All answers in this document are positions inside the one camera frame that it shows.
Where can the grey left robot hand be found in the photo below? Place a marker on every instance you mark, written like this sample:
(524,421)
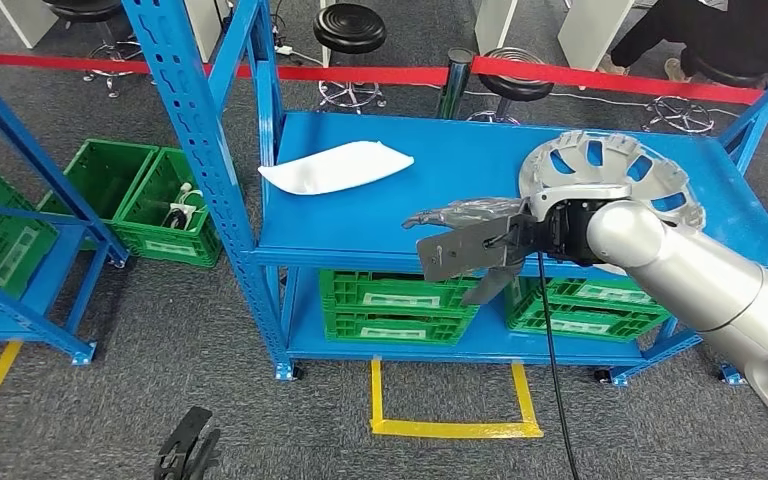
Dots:
(206,450)

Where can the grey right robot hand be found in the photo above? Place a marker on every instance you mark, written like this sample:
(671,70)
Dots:
(477,210)

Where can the silver wheel cover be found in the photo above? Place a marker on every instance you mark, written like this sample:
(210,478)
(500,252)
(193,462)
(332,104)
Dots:
(536,175)

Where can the white and black part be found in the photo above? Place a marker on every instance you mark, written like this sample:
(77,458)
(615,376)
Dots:
(182,212)

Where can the black round stool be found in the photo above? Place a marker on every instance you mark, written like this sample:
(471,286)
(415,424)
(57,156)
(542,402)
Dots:
(86,8)
(680,114)
(349,28)
(515,86)

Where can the white plastic trim panel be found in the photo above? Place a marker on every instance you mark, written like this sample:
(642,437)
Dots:
(338,169)

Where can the red barrier belt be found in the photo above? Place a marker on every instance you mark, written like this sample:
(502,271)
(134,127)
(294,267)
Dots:
(159,67)
(589,76)

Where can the open green plastic crate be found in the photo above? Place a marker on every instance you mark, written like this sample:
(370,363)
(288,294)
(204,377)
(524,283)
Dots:
(165,248)
(106,172)

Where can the yellow floor tape square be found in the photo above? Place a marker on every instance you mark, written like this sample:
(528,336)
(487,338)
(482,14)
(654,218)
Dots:
(457,429)

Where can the white power strip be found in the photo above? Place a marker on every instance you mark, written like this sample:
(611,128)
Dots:
(284,50)

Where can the person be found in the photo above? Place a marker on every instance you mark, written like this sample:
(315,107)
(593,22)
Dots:
(722,33)

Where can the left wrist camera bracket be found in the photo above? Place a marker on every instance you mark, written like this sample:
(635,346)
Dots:
(178,437)

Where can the chrome barrier post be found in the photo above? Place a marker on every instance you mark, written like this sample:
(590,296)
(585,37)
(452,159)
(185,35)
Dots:
(453,86)

